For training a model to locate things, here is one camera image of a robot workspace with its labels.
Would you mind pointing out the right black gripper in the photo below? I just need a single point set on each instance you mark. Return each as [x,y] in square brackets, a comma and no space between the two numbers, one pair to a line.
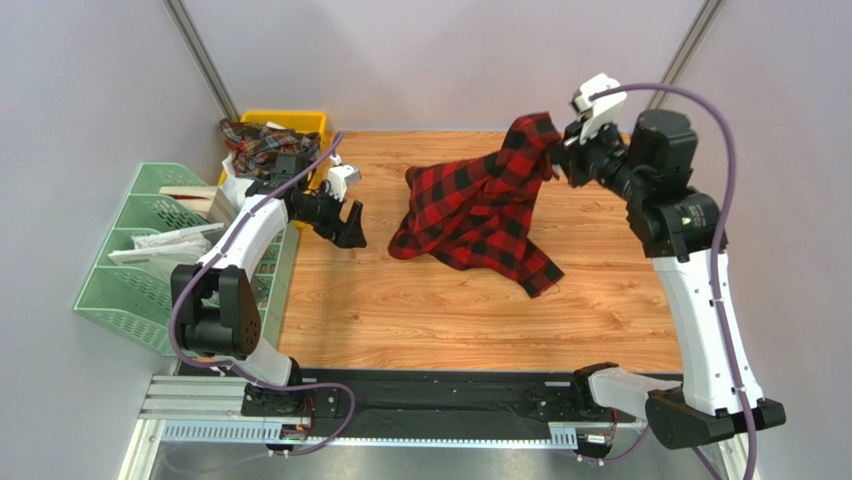
[577,155]

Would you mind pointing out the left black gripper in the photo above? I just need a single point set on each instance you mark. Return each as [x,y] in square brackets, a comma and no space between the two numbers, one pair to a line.
[348,235]

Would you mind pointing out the red black plaid shirt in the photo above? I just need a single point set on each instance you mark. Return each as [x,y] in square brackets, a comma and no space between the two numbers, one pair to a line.
[477,213]

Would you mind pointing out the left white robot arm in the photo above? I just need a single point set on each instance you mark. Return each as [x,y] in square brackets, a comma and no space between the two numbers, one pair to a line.
[215,311]

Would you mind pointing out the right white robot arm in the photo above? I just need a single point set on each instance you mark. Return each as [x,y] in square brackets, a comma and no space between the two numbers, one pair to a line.
[681,233]

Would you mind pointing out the yellow plastic bin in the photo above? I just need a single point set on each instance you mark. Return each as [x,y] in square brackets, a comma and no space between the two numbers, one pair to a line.
[265,209]

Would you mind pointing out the white cloth in bin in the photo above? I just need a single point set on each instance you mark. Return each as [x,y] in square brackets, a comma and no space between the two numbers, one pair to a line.
[232,186]

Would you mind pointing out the multicolour plaid shirt in bin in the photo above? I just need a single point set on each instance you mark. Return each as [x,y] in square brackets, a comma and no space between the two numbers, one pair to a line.
[256,146]

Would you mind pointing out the brown book in rack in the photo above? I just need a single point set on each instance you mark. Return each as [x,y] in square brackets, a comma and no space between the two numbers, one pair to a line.
[207,201]

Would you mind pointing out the papers in file rack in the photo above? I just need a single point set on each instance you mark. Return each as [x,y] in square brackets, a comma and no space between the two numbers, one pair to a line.
[159,253]

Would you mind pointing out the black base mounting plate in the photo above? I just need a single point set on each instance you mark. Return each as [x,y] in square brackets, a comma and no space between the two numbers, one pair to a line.
[428,404]

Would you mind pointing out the green plastic file rack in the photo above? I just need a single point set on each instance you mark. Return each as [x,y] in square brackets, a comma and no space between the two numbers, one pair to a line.
[128,290]

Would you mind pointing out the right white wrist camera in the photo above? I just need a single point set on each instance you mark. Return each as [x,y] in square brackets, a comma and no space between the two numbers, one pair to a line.
[593,114]

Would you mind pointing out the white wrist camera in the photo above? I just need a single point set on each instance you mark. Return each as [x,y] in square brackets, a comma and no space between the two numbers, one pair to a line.
[593,114]
[340,176]

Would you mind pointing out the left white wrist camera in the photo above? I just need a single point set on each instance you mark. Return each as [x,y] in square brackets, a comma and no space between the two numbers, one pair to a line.
[340,176]

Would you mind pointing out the aluminium rail frame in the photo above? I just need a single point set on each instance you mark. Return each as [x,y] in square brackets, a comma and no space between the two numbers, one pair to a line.
[188,428]

